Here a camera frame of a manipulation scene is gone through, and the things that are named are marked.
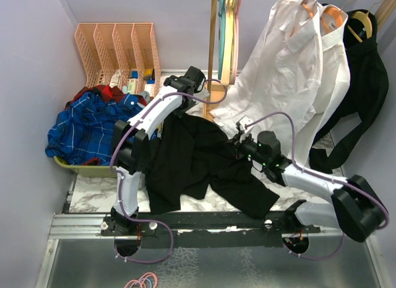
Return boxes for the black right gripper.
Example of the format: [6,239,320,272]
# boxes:
[223,130,269,167]

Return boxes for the black shirt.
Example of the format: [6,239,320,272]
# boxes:
[145,115,279,219]
[309,10,389,174]

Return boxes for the pink hanger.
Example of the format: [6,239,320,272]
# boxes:
[233,0,242,81]

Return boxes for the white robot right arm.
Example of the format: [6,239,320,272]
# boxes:
[231,131,387,242]

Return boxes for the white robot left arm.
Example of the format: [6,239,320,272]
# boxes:
[110,66,206,235]

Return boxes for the white shirt front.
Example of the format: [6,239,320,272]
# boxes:
[211,0,323,156]

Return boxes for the white shirt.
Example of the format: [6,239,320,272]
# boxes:
[295,4,350,164]
[211,0,323,156]

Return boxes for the blue plaid shirt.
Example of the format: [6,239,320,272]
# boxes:
[45,90,147,166]

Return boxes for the white shirt behind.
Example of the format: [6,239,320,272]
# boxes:
[295,4,350,164]

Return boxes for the hanging black shirt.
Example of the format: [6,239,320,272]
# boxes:
[309,10,389,174]

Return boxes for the orange hanger left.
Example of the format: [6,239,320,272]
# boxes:
[290,3,320,37]

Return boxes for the orange hanger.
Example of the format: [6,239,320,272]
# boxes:
[290,3,320,37]
[321,6,343,33]

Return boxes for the orange hanger right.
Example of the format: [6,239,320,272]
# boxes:
[321,6,343,33]

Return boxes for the wooden clothes rack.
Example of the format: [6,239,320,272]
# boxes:
[201,0,396,131]

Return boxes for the yellow grey stapler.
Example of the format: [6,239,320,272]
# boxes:
[143,68,155,81]

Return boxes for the green white box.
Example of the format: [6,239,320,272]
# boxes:
[127,78,138,94]

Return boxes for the blue small box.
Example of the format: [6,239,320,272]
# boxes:
[129,71,139,79]

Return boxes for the white spiral notebook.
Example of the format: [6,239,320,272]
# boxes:
[109,69,123,88]

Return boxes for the pink plastic file organizer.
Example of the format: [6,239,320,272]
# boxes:
[75,23,161,98]

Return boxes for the green laundry basket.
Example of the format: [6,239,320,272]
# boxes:
[53,114,163,179]

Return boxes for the black base bar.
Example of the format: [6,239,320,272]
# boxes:
[100,211,320,254]

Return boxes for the coloured rubber bands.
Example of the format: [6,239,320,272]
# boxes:
[124,272,158,288]

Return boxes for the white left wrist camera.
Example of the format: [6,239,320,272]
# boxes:
[194,85,210,100]

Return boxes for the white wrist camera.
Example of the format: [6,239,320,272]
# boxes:
[236,116,253,134]
[194,85,210,100]

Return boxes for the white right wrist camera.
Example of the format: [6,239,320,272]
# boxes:
[236,116,253,134]

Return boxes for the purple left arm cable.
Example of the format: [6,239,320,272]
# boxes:
[108,79,230,264]

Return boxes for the aluminium rail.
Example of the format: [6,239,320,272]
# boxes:
[37,177,395,287]

